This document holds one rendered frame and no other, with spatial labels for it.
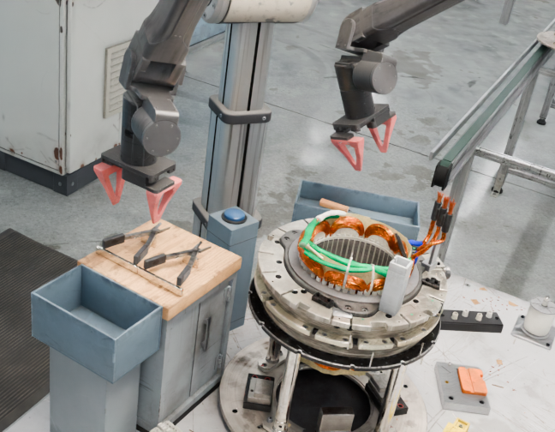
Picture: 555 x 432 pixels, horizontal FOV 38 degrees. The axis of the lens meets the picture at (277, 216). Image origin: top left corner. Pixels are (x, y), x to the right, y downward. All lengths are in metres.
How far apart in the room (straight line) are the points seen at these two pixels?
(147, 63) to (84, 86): 2.36
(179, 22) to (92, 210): 2.51
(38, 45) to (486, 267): 2.12
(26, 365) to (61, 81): 1.26
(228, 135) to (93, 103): 1.99
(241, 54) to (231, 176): 0.27
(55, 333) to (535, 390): 0.97
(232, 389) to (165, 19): 0.71
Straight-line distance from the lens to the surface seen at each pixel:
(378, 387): 1.53
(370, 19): 1.46
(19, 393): 2.66
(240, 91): 1.64
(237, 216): 1.54
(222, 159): 1.69
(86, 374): 1.30
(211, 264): 1.36
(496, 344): 1.83
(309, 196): 1.68
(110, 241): 1.35
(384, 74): 1.44
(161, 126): 1.15
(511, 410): 1.68
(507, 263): 3.74
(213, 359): 1.49
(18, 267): 3.20
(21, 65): 3.59
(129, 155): 1.25
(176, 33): 1.14
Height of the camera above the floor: 1.82
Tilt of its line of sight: 30 degrees down
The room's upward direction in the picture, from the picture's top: 9 degrees clockwise
